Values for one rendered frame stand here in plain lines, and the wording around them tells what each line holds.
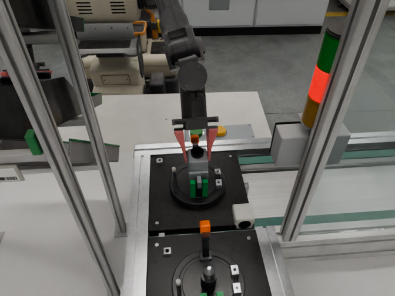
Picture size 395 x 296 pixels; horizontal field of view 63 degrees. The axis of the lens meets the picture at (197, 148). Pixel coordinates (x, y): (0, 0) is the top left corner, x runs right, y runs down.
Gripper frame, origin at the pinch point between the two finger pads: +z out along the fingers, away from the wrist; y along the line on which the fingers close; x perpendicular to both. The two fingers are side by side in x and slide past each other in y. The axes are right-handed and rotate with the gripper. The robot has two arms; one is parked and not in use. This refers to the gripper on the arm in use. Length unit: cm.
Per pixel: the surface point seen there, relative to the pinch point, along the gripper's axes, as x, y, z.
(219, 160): 13.4, 6.7, 2.9
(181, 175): 7.0, -3.8, 5.1
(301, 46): 278, 137, -79
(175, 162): 13.4, -5.2, 2.6
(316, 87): -25.9, 17.0, -12.3
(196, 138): 5.7, 0.4, -4.1
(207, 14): 288, 38, -121
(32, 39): -22.7, -24.4, -22.2
